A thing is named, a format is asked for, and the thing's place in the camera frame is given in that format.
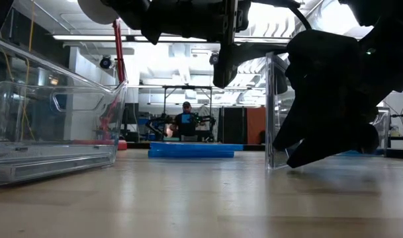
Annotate black background rig frame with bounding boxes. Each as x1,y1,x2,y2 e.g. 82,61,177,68
162,85,213,143

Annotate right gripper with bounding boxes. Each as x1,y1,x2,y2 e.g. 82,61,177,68
271,28,381,170

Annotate red desk lamp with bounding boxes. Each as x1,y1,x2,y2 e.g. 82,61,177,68
71,0,128,152

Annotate blue jewel case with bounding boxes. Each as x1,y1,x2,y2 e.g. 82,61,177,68
336,149,386,157
150,141,245,153
148,149,236,159

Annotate black partition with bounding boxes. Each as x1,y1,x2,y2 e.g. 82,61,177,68
220,106,247,145

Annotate yellow hanging cord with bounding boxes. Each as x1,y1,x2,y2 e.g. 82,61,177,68
20,18,35,141

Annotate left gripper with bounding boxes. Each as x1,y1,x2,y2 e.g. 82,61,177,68
213,0,289,89

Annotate black monitor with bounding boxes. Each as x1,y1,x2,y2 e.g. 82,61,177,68
121,102,140,125

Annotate person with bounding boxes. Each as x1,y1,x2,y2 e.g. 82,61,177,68
169,100,202,142

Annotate overhead light beam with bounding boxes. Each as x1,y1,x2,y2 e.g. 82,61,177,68
52,34,290,46

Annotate clear plastic bin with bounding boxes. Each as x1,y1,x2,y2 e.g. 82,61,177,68
0,32,129,189
369,106,392,157

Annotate orange partition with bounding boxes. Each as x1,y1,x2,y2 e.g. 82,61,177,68
246,106,267,145

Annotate round black wall lamp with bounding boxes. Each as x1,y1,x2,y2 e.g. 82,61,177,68
99,55,114,71

